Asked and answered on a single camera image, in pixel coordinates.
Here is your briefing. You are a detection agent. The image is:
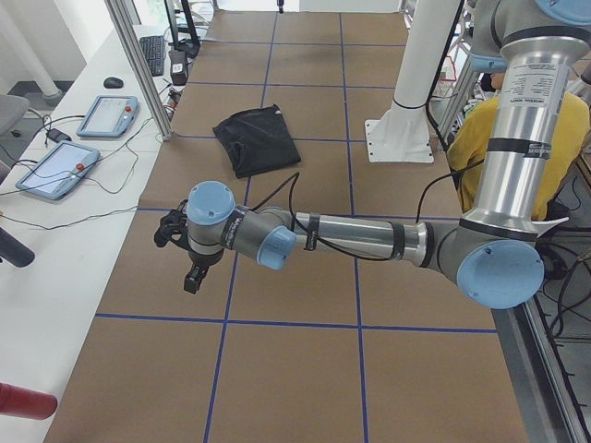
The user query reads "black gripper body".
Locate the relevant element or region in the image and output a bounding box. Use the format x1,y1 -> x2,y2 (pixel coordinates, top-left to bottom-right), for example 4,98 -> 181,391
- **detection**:
188,249 -> 223,277

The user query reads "black printed t-shirt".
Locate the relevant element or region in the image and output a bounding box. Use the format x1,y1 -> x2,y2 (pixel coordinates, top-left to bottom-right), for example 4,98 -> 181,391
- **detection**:
212,104 -> 301,178

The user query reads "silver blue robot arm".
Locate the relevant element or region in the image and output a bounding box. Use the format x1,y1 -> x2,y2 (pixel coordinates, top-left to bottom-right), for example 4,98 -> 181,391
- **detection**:
184,1 -> 590,309

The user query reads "brown paper table cover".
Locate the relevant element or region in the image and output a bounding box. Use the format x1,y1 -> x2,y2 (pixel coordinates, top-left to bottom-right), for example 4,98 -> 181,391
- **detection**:
46,12 -> 527,442

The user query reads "near blue teach pendant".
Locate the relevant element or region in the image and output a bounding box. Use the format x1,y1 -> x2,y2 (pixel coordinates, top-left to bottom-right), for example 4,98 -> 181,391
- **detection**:
16,140 -> 101,200

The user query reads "blue teach pendant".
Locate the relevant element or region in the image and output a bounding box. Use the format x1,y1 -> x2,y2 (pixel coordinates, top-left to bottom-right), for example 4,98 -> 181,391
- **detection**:
16,140 -> 101,200
77,95 -> 139,138

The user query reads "far blue teach pendant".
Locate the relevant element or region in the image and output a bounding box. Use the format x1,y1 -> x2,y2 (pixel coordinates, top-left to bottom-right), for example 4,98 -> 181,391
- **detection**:
77,95 -> 139,138

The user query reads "black computer mouse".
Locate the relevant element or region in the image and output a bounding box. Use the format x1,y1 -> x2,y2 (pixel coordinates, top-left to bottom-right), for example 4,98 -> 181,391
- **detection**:
103,77 -> 125,90

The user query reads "black power adapter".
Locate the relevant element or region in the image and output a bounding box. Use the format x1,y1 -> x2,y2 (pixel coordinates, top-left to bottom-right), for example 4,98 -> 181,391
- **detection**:
168,50 -> 188,86

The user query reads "red cylinder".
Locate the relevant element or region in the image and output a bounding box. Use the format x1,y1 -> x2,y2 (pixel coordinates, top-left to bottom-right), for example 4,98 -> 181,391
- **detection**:
1,383 -> 58,420

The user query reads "black keyboard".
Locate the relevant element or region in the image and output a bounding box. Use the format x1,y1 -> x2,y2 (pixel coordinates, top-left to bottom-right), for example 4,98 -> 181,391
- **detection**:
139,35 -> 166,77

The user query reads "person in yellow shirt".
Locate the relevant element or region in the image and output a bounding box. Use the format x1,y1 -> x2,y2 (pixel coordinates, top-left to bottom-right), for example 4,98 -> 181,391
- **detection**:
447,92 -> 590,222

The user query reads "white plastic chair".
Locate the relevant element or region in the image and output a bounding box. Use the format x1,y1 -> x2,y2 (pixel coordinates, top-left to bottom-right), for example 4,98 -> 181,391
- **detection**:
533,217 -> 569,239

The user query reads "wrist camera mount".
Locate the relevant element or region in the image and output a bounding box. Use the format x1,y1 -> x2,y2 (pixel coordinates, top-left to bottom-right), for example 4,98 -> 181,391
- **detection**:
153,210 -> 190,251

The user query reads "black pendant cable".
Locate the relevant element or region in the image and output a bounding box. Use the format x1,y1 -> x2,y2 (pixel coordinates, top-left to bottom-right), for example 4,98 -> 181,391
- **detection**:
0,114 -> 163,231

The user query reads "black cylinder handle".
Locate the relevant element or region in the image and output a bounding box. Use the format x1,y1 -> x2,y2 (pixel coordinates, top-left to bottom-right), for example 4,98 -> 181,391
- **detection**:
0,228 -> 35,268

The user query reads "aluminium frame post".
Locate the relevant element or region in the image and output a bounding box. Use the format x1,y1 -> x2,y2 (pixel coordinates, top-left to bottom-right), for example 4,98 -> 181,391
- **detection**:
104,0 -> 173,141

